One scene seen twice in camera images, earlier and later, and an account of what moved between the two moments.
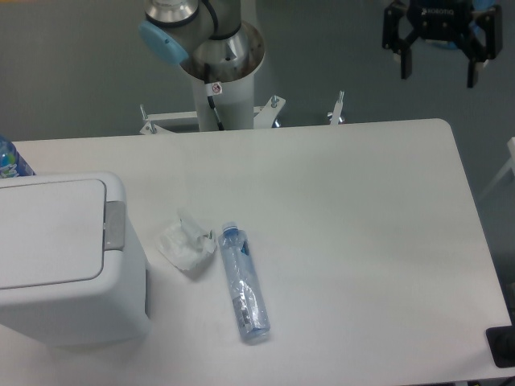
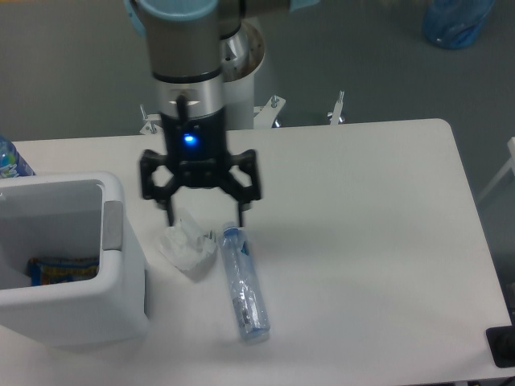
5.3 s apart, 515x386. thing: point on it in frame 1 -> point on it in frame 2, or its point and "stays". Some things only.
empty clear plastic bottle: (245, 297) stays
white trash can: (73, 268) stays
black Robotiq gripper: (443, 20) -> (197, 154)
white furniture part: (510, 165) stays
